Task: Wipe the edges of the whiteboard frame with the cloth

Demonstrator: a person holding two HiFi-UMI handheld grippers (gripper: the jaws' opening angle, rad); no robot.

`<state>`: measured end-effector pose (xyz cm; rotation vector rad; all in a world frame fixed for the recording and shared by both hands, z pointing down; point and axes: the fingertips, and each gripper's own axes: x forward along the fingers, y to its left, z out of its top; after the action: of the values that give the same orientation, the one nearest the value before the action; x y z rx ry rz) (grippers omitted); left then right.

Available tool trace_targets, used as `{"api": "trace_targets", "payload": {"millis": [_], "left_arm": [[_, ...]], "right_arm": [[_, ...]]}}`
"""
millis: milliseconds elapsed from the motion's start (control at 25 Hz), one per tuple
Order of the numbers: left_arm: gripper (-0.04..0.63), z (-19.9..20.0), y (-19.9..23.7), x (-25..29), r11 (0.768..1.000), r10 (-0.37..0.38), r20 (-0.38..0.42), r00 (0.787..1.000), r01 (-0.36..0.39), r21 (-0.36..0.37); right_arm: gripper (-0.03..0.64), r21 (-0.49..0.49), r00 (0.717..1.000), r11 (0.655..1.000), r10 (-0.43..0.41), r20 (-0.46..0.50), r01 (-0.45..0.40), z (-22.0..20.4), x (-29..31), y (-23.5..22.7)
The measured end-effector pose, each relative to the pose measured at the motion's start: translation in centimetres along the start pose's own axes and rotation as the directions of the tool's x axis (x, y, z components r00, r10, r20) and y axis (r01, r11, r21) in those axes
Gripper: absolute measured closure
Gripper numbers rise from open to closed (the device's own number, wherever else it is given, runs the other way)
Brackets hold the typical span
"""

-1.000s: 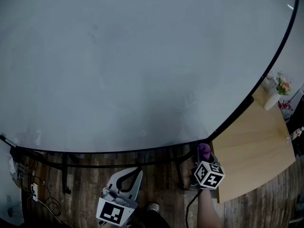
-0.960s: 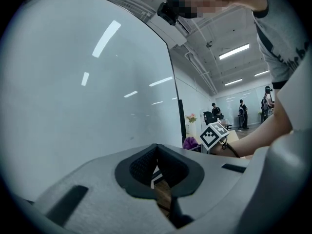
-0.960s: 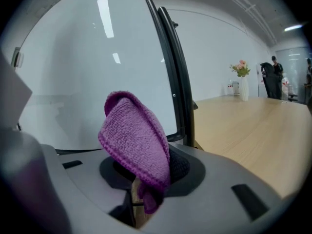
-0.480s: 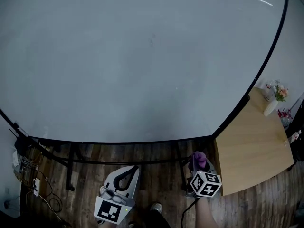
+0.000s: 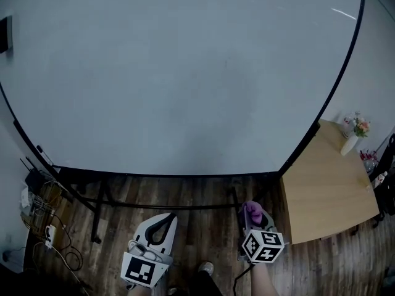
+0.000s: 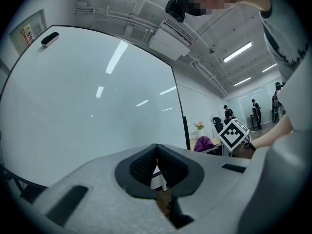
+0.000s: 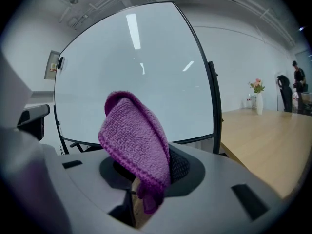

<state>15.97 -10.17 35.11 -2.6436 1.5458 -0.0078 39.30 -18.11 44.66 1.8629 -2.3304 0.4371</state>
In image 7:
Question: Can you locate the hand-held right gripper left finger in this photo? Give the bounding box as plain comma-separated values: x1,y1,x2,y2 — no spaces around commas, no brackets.
57,150,134,215

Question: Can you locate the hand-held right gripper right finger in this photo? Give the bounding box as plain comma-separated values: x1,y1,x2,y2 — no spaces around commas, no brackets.
143,142,285,234

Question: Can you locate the purple microfibre cloth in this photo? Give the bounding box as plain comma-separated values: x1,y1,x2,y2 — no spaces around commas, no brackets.
97,90,171,215

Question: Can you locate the large whiteboard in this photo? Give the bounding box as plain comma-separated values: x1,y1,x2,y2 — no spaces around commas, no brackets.
53,1,219,146

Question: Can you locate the black whiteboard eraser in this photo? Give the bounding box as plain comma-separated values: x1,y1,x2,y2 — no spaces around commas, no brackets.
57,56,67,71

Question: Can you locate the light wooden table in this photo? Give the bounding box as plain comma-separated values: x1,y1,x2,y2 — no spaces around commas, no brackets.
219,109,312,200

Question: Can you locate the white vase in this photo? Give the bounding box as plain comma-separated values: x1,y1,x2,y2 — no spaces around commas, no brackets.
255,93,264,116

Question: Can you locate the pink flower bouquet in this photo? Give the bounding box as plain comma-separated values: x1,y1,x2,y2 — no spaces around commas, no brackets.
248,78,266,94

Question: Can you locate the black high-back office chair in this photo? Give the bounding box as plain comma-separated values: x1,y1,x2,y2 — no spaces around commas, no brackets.
276,75,293,113

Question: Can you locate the grey wall electrical panel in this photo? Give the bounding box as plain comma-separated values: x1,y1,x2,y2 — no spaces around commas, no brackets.
44,50,61,80

